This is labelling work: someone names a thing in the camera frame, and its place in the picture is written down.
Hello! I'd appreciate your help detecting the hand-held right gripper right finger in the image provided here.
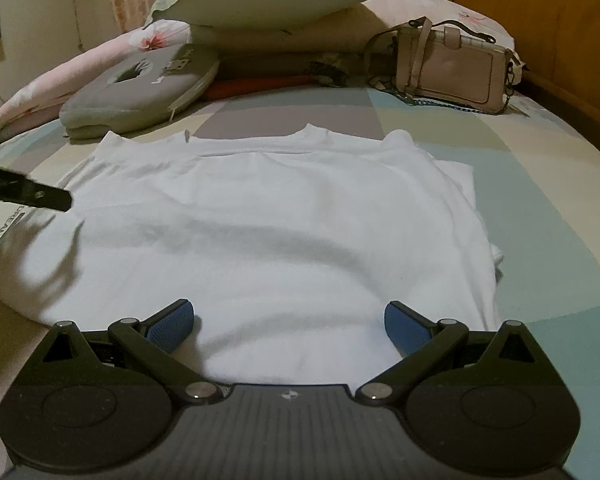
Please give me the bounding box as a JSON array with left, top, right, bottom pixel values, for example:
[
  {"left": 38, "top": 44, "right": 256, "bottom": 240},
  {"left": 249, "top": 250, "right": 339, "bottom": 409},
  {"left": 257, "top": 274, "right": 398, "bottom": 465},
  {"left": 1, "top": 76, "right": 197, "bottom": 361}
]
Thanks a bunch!
[{"left": 355, "top": 301, "right": 540, "bottom": 406}]

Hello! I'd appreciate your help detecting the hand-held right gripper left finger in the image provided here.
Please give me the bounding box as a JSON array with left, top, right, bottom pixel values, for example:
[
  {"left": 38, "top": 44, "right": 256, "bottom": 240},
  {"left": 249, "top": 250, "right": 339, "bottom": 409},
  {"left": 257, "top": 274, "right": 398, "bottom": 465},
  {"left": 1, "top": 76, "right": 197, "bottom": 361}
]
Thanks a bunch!
[{"left": 39, "top": 298, "right": 224, "bottom": 406}]

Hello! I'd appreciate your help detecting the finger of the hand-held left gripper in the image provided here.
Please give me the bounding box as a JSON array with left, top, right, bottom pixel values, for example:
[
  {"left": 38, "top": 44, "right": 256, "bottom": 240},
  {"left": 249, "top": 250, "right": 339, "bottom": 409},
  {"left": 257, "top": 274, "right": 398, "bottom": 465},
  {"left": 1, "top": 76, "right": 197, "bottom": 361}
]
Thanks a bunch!
[{"left": 0, "top": 161, "right": 73, "bottom": 212}]

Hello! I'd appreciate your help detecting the white printed sweatshirt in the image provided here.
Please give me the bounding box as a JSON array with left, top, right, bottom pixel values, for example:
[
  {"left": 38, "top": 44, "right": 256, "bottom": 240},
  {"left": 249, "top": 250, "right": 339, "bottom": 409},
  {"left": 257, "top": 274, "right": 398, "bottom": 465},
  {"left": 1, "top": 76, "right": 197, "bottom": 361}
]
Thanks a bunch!
[{"left": 0, "top": 122, "right": 506, "bottom": 386}]

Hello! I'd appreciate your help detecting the pink floral quilt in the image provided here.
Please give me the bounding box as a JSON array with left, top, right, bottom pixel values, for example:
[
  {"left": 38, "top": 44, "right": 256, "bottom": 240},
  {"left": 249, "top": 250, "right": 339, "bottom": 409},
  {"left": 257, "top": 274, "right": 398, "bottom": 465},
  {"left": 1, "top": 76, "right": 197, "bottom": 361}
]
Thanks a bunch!
[{"left": 0, "top": 0, "right": 516, "bottom": 136}]

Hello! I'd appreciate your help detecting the grey donut pillow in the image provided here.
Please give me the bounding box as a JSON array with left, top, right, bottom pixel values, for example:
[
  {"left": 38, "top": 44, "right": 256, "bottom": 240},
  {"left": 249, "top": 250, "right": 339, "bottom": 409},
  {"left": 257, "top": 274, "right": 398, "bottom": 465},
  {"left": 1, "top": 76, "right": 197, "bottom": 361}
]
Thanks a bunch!
[{"left": 60, "top": 42, "right": 221, "bottom": 140}]

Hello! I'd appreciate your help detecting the orange red cloth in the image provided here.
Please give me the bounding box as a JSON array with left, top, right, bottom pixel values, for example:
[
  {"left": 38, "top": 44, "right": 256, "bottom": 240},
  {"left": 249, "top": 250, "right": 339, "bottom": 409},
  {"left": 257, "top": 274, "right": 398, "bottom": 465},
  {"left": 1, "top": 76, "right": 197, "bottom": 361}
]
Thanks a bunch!
[{"left": 202, "top": 74, "right": 321, "bottom": 102}]

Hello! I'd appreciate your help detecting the pink handbag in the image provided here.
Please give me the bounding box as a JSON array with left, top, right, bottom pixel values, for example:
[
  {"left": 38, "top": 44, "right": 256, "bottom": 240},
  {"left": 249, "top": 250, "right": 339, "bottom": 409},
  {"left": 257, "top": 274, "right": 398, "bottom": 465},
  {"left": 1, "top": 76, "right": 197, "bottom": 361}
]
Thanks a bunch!
[{"left": 365, "top": 16, "right": 523, "bottom": 117}]

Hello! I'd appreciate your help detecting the dark patterned cloth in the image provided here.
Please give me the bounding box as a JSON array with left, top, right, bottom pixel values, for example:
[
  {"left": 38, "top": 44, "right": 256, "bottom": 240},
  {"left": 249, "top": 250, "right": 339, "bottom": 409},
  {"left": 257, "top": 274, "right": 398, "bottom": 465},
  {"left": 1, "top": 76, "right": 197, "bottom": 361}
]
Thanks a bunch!
[{"left": 300, "top": 57, "right": 381, "bottom": 88}]

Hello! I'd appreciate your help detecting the beige pillow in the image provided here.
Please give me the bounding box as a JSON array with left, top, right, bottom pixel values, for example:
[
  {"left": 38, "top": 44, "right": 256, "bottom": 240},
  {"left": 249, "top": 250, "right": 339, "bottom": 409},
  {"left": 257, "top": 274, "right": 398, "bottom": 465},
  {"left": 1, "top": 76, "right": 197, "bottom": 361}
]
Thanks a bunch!
[{"left": 190, "top": 2, "right": 401, "bottom": 61}]

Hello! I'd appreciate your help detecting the wooden bed headboard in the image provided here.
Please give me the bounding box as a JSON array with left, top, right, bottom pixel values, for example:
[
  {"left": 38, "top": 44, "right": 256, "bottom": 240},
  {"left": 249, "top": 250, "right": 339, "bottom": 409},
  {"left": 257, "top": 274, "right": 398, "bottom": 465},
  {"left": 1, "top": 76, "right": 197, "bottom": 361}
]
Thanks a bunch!
[{"left": 445, "top": 0, "right": 600, "bottom": 171}]

